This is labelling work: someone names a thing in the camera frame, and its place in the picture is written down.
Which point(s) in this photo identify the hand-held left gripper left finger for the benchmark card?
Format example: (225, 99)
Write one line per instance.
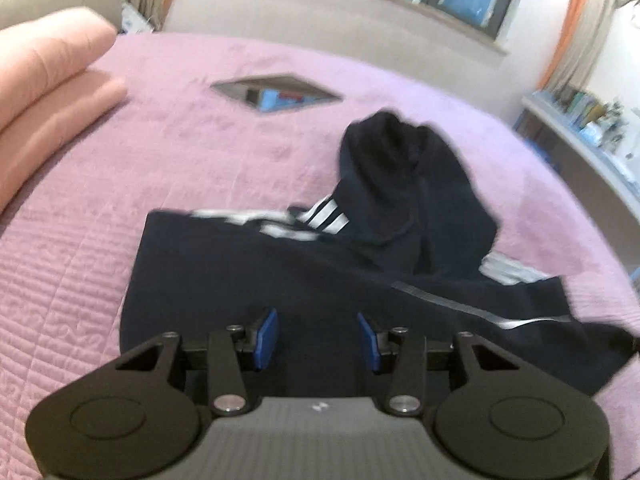
(267, 340)

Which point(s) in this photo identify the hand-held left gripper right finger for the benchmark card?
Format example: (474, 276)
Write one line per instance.
(366, 341)

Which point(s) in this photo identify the navy jacket with white stripes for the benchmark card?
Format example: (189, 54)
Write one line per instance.
(310, 280)

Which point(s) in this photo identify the pink quilted bed cover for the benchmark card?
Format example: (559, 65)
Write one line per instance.
(165, 150)

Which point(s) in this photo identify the grey tablet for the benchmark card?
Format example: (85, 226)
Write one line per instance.
(280, 92)

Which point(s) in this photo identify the row of books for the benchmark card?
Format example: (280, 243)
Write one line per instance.
(575, 105)

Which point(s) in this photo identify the pink pillows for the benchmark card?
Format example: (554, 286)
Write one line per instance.
(47, 75)

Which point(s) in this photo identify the orange and grey curtain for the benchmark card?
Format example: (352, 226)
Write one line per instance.
(575, 35)

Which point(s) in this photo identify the long white wall desk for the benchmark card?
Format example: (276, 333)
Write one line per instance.
(580, 160)

